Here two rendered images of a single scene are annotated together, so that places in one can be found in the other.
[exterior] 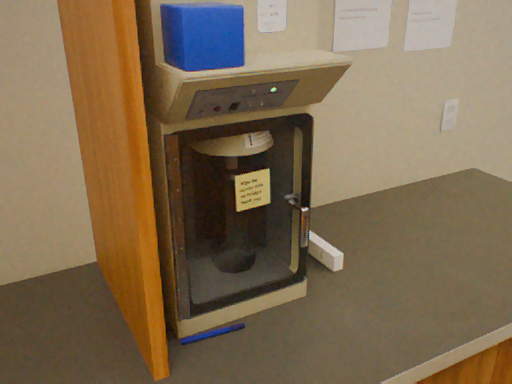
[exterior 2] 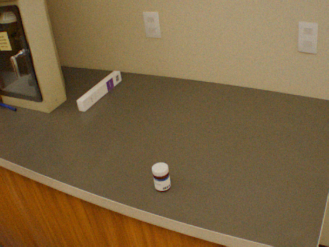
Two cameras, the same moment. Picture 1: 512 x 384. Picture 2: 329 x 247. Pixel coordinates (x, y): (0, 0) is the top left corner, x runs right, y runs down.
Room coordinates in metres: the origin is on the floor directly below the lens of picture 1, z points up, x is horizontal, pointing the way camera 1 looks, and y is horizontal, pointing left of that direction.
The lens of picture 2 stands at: (0.81, -1.37, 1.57)
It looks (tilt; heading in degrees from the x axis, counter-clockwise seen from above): 32 degrees down; 61
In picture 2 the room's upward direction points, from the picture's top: 8 degrees counter-clockwise
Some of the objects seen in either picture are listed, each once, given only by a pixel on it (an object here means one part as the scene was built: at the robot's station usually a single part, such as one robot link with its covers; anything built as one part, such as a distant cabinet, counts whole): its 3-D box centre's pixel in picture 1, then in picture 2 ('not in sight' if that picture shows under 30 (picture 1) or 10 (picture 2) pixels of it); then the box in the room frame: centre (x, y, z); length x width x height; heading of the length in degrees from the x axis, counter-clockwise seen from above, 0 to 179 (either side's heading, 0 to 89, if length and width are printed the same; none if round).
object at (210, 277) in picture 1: (246, 217); (6, 54); (0.92, 0.03, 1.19); 0.30 x 0.01 x 0.40; 118
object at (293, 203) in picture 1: (299, 222); (18, 64); (0.95, -0.08, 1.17); 0.05 x 0.03 x 0.10; 28
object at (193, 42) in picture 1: (202, 35); not in sight; (0.83, 0.09, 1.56); 0.10 x 0.10 x 0.09; 29
